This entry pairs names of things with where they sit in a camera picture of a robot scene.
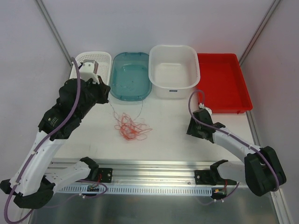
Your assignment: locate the thin dark blue cable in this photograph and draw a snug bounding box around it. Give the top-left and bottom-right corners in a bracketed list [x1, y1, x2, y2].
[107, 98, 144, 120]

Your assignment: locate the orange cable bundle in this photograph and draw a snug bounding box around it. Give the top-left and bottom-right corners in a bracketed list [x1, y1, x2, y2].
[114, 112, 154, 142]

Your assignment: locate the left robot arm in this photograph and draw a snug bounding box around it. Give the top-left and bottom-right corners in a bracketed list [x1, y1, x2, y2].
[0, 78, 110, 209]

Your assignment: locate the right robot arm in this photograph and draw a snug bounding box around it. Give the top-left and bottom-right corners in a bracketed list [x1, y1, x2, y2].
[186, 109, 286, 196]

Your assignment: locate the white perforated basket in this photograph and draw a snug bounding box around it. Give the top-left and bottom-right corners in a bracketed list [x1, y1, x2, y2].
[75, 51, 112, 85]

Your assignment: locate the teal transparent plastic bin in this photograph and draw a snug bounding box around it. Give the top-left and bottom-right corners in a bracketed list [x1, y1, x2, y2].
[109, 52, 152, 102]

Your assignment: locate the red plastic tray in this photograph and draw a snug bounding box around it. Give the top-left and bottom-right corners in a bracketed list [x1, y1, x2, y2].
[197, 53, 253, 114]

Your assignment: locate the white plastic tub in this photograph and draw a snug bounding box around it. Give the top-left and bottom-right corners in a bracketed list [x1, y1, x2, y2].
[149, 45, 200, 99]

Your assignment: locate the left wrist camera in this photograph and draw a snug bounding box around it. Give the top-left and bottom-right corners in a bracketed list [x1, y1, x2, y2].
[79, 60, 100, 84]

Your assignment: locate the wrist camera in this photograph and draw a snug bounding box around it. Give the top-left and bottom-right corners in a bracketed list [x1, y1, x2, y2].
[79, 60, 100, 84]
[199, 103, 213, 115]

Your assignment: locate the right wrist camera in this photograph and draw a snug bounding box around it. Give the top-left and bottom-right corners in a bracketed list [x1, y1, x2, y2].
[199, 103, 213, 115]

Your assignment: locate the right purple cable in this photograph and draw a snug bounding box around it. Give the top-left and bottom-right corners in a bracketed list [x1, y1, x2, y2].
[188, 90, 281, 192]

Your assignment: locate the aluminium mounting rail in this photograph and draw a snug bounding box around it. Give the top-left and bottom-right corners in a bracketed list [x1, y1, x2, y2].
[46, 159, 248, 187]

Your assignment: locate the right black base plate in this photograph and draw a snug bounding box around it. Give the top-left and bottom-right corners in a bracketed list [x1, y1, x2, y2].
[194, 170, 216, 186]

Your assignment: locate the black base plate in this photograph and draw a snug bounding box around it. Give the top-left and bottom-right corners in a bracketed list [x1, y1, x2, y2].
[194, 170, 216, 186]
[92, 168, 113, 183]

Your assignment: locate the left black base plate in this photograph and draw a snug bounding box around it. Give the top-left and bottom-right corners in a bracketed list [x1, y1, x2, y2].
[92, 168, 113, 183]

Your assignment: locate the white slotted cable duct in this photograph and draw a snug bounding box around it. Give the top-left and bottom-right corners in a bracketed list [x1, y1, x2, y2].
[58, 184, 212, 196]

